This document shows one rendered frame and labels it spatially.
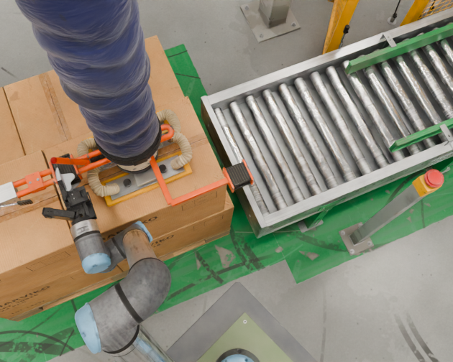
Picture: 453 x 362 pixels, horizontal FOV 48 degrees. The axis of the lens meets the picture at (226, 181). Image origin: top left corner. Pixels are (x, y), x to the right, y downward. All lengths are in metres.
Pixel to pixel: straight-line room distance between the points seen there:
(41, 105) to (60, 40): 1.53
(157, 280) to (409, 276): 1.95
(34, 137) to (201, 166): 0.94
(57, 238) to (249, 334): 0.79
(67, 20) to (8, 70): 2.44
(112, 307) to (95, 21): 0.66
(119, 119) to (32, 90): 1.29
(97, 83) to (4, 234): 0.94
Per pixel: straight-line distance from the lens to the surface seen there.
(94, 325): 1.30
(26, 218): 2.01
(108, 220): 1.93
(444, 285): 3.10
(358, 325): 2.90
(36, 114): 2.62
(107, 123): 1.46
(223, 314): 2.04
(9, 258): 1.99
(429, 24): 2.96
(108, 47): 1.15
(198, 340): 2.03
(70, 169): 1.86
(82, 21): 1.04
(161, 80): 2.59
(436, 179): 2.03
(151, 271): 1.33
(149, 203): 1.92
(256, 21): 3.46
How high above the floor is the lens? 2.78
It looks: 71 degrees down
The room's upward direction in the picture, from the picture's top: 7 degrees clockwise
